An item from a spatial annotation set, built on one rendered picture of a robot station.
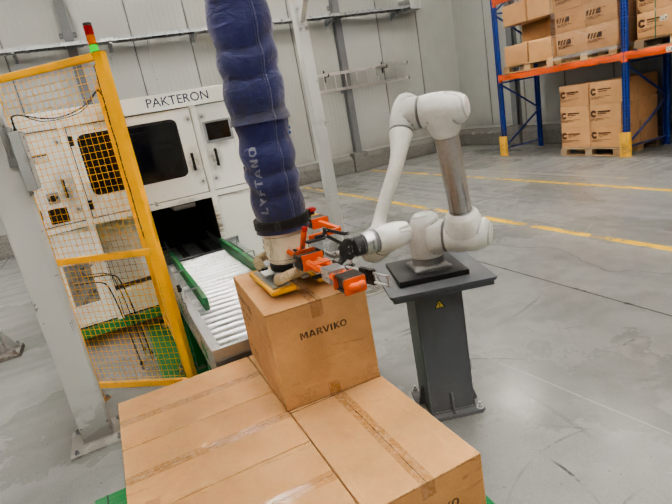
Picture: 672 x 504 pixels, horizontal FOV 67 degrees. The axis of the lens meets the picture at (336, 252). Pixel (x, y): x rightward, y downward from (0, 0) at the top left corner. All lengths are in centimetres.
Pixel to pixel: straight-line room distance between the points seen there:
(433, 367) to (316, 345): 87
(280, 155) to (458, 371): 143
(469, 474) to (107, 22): 1061
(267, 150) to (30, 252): 158
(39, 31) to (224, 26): 949
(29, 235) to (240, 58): 162
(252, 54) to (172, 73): 945
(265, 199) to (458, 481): 117
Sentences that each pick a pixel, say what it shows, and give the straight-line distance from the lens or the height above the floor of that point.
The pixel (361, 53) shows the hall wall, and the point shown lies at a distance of 1282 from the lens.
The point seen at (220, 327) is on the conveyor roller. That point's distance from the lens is 294.
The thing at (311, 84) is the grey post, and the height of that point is 186.
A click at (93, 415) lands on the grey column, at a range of 336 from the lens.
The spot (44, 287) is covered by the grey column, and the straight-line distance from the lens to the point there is 311.
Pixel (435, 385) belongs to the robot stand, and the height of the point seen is 18.
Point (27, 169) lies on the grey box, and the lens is 298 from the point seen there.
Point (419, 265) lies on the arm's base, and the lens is 249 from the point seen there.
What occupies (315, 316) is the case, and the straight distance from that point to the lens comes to 190.
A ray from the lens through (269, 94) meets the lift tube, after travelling 193.
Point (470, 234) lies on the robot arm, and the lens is 237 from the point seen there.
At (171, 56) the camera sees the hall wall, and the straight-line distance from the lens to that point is 1140.
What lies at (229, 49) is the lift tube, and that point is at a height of 186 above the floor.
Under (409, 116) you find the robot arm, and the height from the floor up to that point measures 151.
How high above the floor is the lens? 161
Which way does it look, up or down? 16 degrees down
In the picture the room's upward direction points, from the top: 11 degrees counter-clockwise
